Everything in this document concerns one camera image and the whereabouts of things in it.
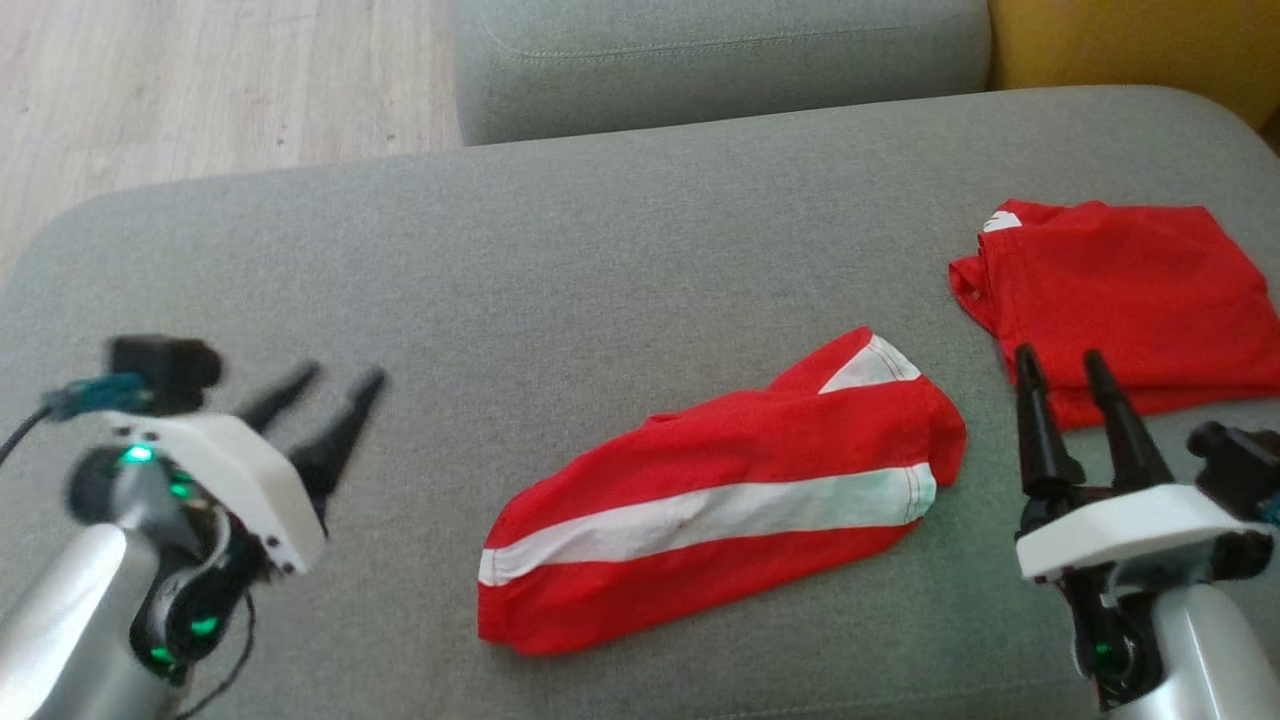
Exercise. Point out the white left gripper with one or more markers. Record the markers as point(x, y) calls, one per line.
point(250, 480)

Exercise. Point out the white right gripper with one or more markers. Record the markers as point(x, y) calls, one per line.
point(1130, 525)

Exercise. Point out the red basketball jersey white sleeves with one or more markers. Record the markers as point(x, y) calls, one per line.
point(1130, 290)

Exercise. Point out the red shorts white stripe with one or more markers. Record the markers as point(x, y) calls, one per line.
point(720, 450)

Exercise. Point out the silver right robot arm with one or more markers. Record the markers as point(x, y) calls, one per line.
point(1200, 650)

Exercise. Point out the grey fabric sofa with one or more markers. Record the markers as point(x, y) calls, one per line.
point(600, 280)

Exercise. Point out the yellow cushion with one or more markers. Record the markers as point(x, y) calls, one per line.
point(1130, 50)

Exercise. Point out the grey sofa back cushion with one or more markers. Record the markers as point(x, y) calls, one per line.
point(720, 60)

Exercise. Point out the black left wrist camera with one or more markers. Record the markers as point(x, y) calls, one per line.
point(165, 370)

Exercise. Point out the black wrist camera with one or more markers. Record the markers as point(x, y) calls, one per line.
point(165, 370)
point(1240, 460)

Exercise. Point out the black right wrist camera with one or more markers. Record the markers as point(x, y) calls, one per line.
point(1240, 460)

